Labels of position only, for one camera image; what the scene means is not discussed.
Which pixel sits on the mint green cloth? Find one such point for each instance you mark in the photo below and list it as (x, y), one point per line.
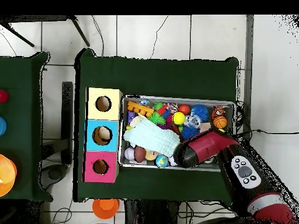
(151, 137)

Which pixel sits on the wooden three-hole box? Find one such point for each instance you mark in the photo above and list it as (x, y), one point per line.
(114, 144)

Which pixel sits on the shallow clear mesh bin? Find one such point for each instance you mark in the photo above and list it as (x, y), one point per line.
(203, 101)

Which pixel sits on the green spiky ball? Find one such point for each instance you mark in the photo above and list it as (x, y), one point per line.
(156, 117)

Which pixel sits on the smooth yellow ball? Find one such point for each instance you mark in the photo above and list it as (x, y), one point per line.
(179, 118)

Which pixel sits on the brown football toy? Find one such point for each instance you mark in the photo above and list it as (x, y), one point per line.
(140, 154)

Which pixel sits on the white baseball toy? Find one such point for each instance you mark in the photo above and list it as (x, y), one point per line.
(129, 153)

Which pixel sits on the orange red ball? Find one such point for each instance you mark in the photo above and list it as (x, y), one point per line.
(184, 109)

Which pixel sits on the globe print ball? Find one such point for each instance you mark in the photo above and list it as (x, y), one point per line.
(161, 161)

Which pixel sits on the blue spiky ball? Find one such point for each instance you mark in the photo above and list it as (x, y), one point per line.
(188, 132)
(199, 112)

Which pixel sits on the dark green table cloth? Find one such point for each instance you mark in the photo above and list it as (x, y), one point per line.
(151, 77)
(21, 77)

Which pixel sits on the orange basketball toy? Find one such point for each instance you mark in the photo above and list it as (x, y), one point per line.
(220, 122)

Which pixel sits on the black upright stand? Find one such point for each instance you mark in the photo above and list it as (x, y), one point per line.
(67, 116)

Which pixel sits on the black tripod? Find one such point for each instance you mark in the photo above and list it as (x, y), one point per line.
(79, 31)

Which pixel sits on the blue plastic cup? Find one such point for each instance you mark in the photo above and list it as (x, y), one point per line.
(2, 126)

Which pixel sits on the red plastic cup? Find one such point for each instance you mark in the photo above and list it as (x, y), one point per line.
(2, 96)

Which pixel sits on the large orange plastic cup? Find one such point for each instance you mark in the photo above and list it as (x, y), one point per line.
(7, 175)

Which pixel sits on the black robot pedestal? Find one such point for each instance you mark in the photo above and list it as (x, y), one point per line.
(149, 214)

